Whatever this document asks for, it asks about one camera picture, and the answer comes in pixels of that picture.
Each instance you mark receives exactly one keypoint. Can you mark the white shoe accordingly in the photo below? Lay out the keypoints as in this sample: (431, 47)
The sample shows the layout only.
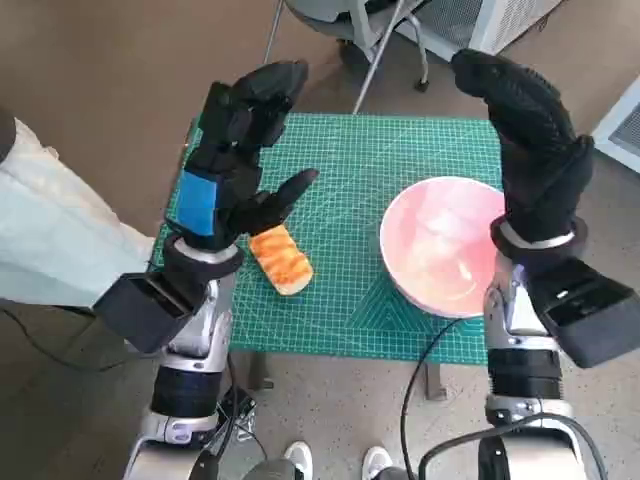
(376, 460)
(298, 457)

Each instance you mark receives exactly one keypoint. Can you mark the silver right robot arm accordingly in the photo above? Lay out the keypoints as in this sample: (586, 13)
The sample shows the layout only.
(520, 370)

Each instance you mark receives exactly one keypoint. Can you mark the grey office chair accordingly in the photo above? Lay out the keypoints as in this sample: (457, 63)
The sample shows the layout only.
(360, 20)

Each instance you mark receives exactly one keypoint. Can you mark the long toasted toy bread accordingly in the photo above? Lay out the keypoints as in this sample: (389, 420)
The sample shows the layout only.
(282, 265)

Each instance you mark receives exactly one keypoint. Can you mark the pink bowl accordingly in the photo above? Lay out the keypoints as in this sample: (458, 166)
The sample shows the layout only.
(430, 250)

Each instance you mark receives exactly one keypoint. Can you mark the black metal bar with clamp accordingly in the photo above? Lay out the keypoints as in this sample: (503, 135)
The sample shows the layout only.
(242, 415)

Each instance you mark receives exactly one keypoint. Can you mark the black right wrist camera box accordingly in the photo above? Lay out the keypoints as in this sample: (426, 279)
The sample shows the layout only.
(585, 310)

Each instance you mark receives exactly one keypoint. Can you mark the white mesh-front cabinet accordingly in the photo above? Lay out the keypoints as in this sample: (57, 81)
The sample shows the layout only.
(510, 20)

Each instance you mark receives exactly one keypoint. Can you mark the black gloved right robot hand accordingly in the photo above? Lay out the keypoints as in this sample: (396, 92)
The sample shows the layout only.
(540, 165)

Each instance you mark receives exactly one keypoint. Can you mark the green cutting mat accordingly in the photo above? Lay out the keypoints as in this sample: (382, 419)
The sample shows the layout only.
(350, 200)

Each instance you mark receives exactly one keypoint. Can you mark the person in light clothes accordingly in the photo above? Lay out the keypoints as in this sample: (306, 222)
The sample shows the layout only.
(50, 225)

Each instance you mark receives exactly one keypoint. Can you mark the grey table leg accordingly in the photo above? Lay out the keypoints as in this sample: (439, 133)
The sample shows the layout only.
(260, 372)
(435, 382)

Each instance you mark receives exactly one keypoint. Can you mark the white floor appliance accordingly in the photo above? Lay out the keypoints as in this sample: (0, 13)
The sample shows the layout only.
(625, 130)

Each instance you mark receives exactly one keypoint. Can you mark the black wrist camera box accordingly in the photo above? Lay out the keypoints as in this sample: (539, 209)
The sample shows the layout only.
(585, 310)
(145, 310)

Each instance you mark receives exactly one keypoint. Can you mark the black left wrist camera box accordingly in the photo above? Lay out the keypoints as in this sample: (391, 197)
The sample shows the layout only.
(145, 310)

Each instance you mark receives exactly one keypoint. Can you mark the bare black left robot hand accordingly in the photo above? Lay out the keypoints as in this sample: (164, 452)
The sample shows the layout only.
(200, 197)

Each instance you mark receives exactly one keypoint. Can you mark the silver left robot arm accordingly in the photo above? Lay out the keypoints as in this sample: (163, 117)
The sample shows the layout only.
(190, 345)

